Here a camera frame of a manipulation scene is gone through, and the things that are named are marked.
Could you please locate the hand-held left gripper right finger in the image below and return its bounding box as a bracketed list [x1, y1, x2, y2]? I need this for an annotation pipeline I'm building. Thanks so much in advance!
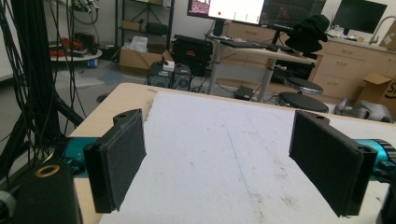
[289, 109, 378, 217]

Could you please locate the bundle of black cables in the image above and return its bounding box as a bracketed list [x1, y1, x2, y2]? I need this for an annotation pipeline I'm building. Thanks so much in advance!
[0, 0, 86, 180]

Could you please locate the large black round stool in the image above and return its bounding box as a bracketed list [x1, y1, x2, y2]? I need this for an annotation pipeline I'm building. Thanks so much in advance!
[276, 91, 330, 114]

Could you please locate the small black round stool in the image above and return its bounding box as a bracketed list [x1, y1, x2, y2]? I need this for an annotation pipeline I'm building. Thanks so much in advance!
[283, 77, 324, 95]

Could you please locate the red cable coil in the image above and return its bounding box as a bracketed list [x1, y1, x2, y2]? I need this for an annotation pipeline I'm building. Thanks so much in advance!
[49, 36, 86, 59]

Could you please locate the grey headset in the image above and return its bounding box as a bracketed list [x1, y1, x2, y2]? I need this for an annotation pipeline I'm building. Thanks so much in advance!
[333, 98, 394, 124]

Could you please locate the wooden drawer cabinet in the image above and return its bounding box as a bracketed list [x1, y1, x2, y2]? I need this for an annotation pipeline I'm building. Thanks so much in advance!
[310, 36, 396, 101]

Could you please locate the light wooden desk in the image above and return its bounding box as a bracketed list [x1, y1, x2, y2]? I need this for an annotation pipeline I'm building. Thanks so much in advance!
[205, 33, 318, 104]

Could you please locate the white foam mat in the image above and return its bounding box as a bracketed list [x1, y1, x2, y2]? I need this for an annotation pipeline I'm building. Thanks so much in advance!
[99, 91, 396, 224]

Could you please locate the black equipment case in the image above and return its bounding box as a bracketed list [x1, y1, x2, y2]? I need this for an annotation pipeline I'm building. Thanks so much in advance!
[171, 34, 215, 77]

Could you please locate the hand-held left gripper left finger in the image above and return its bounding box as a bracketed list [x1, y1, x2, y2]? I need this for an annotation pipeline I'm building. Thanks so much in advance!
[83, 108, 148, 215]

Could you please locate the round white table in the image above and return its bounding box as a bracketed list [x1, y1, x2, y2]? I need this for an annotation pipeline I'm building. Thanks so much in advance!
[49, 49, 104, 63]

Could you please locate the monitor with dark screen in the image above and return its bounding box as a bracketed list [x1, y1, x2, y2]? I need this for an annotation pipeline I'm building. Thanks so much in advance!
[260, 0, 327, 31]

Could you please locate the open cardboard box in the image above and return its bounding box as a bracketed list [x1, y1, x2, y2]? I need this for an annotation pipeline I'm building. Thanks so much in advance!
[119, 46, 175, 71]

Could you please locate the cardboard box with white label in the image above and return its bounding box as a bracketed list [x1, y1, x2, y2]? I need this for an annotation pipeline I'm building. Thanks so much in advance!
[378, 21, 396, 51]

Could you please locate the monitor with white screen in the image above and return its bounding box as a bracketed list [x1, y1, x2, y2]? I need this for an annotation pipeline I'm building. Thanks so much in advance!
[187, 0, 265, 26]

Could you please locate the black metal shelf rack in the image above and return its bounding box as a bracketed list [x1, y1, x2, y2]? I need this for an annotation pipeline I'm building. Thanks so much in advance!
[114, 0, 176, 51]

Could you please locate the black power adapter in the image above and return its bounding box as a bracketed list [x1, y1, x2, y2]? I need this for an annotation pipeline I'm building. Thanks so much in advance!
[233, 85, 255, 101]

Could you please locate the black computer tower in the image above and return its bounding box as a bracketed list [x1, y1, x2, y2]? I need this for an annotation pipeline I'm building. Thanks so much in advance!
[147, 61, 192, 92]

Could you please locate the black keyboard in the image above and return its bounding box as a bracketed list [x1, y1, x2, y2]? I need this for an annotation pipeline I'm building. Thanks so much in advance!
[219, 39, 266, 49]

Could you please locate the black hat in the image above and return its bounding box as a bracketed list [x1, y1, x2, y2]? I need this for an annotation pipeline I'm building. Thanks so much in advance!
[284, 14, 331, 54]

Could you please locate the printed cardboard box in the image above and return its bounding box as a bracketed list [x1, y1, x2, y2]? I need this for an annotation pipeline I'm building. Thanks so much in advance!
[355, 73, 396, 121]

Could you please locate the black switched-off monitor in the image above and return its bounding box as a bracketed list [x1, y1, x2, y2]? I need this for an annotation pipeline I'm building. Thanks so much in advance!
[332, 0, 389, 35]

